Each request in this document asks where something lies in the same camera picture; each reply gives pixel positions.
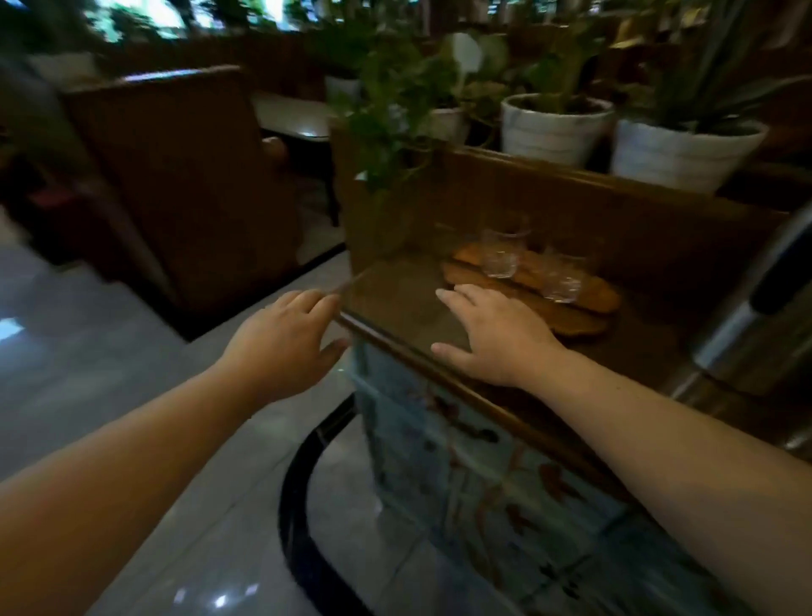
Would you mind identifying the person's left hand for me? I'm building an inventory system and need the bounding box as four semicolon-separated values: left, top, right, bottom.
222;289;350;407

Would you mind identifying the person's right hand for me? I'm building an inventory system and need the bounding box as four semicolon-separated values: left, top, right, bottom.
431;283;567;391

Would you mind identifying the person's left forearm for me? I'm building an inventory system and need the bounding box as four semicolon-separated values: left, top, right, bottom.
0;360;256;616

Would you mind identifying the person's right forearm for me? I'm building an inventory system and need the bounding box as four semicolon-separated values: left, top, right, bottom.
521;346;812;616

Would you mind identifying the clear drinking glass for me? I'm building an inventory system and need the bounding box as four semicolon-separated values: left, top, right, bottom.
480;219;531;281
541;249;592;305

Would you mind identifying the wooden serving tray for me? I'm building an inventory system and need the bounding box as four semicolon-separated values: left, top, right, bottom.
442;241;623;338

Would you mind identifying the cabinet with painted fish front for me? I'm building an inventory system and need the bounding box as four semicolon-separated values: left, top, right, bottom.
330;253;812;616

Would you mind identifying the wooden planter partition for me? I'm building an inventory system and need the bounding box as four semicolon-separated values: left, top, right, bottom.
329;124;790;305

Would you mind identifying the brown booth seat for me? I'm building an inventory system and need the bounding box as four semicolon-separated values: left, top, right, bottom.
62;65;304;321

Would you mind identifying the small white plant pot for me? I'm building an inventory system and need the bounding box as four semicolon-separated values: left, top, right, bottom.
324;75;364;106
415;107;472;146

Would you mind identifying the light dining table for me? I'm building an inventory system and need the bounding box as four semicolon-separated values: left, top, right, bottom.
252;92;340;228

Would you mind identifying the large white plant pot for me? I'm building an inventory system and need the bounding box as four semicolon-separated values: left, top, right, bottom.
610;118;770;195
500;93;615;170

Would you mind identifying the trailing green leafy plant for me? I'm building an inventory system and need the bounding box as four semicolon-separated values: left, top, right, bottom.
335;35;467;194

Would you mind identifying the stainless steel thermos dispenser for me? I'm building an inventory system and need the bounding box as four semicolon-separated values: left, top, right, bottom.
665;202;812;408

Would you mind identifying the broad-leaf green plant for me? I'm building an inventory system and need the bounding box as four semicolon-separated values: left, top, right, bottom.
517;16;613;116

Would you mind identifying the spiky long-leaf green plant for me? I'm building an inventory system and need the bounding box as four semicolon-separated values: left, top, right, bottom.
625;0;812;135

